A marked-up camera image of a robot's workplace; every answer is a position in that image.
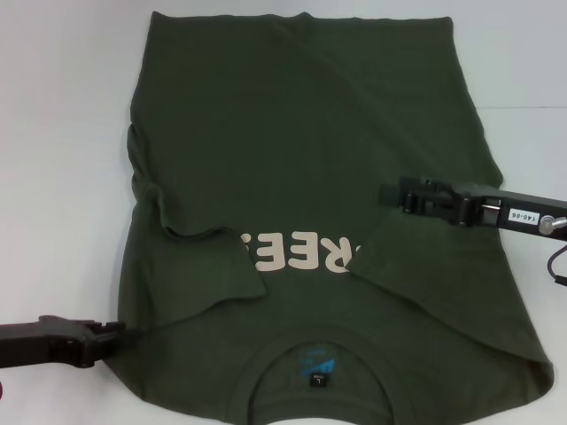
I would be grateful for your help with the dark green t-shirt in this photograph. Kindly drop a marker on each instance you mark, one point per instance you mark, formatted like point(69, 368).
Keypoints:
point(310, 133)

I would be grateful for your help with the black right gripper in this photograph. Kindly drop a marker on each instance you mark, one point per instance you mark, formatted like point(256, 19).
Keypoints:
point(487, 208)

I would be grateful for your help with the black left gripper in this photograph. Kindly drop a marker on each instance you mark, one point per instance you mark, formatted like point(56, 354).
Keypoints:
point(44, 343)

